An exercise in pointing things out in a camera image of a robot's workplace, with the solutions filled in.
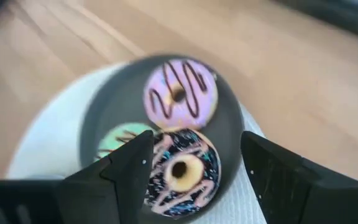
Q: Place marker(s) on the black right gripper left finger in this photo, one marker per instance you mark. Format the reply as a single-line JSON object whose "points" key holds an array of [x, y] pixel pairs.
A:
{"points": [[117, 186]]}

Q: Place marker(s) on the lilac glazed chocolate-drizzle donut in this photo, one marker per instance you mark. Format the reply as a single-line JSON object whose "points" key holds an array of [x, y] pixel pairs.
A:
{"points": [[204, 102]]}

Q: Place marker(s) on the dark grey round plate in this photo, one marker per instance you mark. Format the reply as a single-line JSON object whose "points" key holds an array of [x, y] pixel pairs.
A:
{"points": [[120, 93]]}

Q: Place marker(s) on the black glazed pink-drizzle donut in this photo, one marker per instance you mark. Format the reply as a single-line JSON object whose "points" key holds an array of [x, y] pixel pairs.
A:
{"points": [[205, 168]]}

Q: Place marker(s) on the green glazed chocolate-drizzle donut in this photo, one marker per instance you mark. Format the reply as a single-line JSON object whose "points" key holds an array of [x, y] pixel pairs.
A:
{"points": [[117, 133]]}

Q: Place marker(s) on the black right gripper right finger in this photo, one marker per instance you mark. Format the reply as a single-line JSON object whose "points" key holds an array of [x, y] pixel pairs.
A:
{"points": [[284, 186]]}

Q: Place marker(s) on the white round woven placemat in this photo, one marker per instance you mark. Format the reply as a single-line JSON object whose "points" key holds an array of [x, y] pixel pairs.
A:
{"points": [[48, 140]]}

